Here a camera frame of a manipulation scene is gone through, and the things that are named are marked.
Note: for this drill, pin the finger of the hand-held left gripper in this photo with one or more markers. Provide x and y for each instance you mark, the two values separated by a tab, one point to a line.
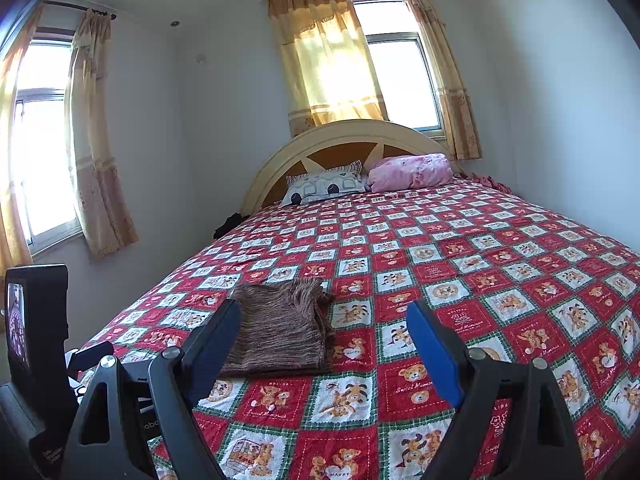
92	355

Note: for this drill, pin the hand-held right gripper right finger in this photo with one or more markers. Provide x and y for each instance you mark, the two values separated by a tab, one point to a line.
432	350

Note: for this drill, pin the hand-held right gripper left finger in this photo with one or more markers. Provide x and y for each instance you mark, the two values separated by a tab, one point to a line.
215	355

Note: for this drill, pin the brown knit sweater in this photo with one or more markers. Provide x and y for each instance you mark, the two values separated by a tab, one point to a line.
280	330

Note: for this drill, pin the red checked bear-print bedspread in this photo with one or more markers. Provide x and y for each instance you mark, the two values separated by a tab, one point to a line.
450	260

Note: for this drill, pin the dark cloth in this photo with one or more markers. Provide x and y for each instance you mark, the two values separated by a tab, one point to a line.
231	225

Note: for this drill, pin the side window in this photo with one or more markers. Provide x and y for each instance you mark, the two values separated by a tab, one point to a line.
45	160

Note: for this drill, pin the beige side curtain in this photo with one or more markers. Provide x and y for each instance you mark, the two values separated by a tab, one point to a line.
100	160

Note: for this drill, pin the red ruffled cloth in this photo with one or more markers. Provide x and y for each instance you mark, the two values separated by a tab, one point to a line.
485	181

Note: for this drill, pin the pink pillow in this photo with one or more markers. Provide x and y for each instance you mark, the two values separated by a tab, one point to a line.
410	172

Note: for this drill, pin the white patterned pillow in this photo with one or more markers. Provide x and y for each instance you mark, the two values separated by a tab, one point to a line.
320	185

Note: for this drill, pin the orange side curtain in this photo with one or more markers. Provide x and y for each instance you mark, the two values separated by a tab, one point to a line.
10	110

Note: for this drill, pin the cream arched headboard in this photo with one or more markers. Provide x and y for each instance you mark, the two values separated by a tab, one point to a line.
320	137

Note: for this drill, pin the narrow yellow curtain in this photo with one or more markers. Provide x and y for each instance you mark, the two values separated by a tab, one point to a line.
450	85

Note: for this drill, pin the window behind headboard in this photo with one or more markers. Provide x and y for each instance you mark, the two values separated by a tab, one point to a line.
400	75

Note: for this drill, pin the short black curtain rod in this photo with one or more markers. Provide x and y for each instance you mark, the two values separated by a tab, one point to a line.
75	7

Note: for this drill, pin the wide yellow curtain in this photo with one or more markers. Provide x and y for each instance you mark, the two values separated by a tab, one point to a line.
325	60

